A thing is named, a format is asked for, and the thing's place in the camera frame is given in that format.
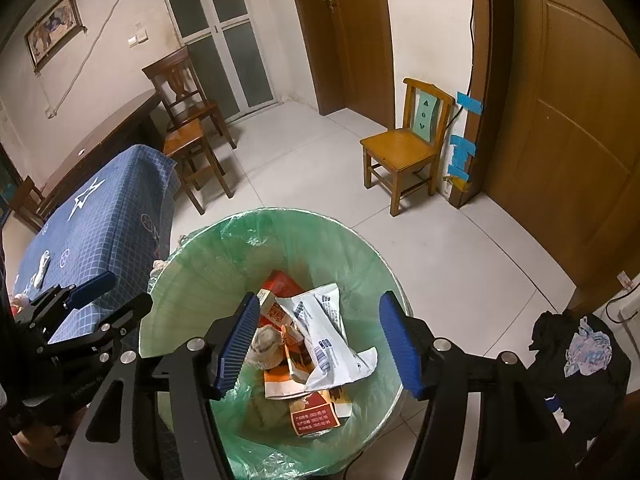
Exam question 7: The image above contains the framed wall picture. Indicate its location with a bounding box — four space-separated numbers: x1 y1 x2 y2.
24 0 85 73

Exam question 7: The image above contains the frosted glass double door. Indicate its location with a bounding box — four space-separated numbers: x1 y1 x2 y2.
155 0 278 123

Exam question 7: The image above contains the white printed plastic bag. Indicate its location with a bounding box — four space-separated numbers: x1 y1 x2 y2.
275 282 378 392

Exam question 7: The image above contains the blue checked star tablecloth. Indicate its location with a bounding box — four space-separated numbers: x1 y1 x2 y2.
12 145 181 356

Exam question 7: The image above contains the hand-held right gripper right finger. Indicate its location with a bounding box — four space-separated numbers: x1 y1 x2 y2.
378 291 576 480

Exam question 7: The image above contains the dark clothing heap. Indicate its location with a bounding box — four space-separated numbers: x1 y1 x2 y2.
527 310 633 480

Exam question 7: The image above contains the beige twine ball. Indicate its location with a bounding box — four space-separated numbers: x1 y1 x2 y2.
247 327 283 368

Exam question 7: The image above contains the white trash bin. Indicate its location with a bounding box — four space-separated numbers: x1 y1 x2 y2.
137 207 413 480

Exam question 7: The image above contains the long cream and red carton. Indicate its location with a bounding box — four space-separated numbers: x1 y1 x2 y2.
289 389 353 438

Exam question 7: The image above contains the orange foil wrapper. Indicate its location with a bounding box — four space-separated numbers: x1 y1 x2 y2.
272 270 306 302

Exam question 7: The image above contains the blue tape patch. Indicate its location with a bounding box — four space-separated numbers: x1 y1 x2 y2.
447 132 478 181

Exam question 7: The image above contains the black door frame cable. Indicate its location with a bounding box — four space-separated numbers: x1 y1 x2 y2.
462 0 482 201

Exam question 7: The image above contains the green plastic bin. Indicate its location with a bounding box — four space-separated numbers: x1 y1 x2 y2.
137 207 413 480

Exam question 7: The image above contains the red cigarette pack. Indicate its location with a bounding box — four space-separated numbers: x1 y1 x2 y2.
257 287 293 328

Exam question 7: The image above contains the light blue crumpled cloth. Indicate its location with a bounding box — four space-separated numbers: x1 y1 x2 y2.
564 316 613 378

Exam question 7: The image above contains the blue tape strip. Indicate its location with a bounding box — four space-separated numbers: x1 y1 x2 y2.
456 91 485 115

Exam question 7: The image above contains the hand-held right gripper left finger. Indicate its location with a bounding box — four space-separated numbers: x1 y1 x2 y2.
57 292 261 480

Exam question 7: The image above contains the orange and white paper carton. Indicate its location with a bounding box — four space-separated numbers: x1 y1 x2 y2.
262 325 313 401

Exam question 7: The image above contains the grey wall cable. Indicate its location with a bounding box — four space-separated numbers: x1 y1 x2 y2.
40 0 146 118

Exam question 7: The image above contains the small wooden chair green panel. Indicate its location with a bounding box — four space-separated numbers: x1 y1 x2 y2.
360 77 456 216

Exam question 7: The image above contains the brown panelled wooden door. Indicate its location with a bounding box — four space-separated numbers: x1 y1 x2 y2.
467 0 640 311

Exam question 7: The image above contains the dark wooden dining chair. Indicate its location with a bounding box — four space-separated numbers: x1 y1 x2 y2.
141 45 238 151
10 176 48 233

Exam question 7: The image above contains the orange wooden stool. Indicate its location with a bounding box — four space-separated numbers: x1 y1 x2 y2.
162 119 235 216

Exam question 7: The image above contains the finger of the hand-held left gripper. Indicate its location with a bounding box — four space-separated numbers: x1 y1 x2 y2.
29 271 119 322
47 292 154 359

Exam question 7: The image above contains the dark wooden dining table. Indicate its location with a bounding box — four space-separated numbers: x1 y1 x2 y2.
30 89 163 221

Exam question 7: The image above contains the person's left hand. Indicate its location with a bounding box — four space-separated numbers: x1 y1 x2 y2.
11 404 77 465

